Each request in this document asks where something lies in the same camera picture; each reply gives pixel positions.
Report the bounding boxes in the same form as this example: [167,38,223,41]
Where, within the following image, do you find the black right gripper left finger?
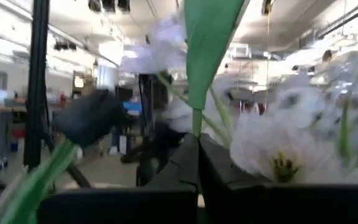
[37,133,200,224]

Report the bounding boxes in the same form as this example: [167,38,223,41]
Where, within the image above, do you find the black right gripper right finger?
[199,133,358,224]

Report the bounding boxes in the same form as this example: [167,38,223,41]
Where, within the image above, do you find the white artificial flower bunch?
[118,14,358,186]

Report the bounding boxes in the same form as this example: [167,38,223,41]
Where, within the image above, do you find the black frame post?
[22,0,91,189]

